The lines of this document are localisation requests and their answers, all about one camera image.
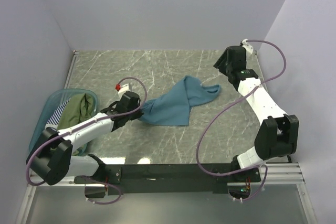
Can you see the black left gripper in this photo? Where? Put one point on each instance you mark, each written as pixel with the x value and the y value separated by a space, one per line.
pixel 138 114

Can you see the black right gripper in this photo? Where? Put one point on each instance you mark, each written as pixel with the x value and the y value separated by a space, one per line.
pixel 220 63

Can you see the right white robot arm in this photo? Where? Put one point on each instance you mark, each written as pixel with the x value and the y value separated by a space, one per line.
pixel 278 132

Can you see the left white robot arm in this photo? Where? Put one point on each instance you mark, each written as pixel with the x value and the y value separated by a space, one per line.
pixel 52 158

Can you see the olive green tank top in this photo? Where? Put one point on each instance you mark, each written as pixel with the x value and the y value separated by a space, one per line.
pixel 78 109

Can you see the blue white striped tank top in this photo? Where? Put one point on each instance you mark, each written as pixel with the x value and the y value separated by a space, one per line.
pixel 53 121

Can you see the translucent teal laundry basket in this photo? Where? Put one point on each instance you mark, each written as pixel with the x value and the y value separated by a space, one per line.
pixel 52 103

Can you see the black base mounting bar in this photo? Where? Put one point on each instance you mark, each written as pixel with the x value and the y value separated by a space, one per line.
pixel 161 178

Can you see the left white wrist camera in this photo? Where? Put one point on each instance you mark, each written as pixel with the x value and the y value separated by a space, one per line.
pixel 122 89

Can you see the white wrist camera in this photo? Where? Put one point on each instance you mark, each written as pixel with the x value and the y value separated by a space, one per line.
pixel 122 89
pixel 248 45

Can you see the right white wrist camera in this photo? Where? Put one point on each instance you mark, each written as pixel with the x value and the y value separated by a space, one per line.
pixel 248 45

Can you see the aluminium frame rail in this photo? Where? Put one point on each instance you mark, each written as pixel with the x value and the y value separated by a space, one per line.
pixel 278 174

